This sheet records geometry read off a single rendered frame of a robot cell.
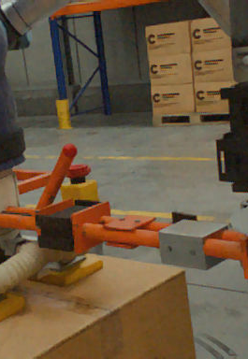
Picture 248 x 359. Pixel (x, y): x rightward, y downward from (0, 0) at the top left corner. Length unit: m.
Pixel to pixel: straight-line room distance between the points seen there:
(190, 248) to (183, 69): 8.28
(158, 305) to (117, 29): 10.11
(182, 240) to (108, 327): 0.23
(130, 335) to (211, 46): 7.94
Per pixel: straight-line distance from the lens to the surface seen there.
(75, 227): 1.09
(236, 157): 0.92
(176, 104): 9.34
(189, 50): 9.18
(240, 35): 0.89
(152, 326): 1.24
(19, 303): 1.20
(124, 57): 11.24
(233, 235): 1.00
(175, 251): 1.00
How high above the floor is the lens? 1.38
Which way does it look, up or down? 10 degrees down
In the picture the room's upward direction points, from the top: 7 degrees counter-clockwise
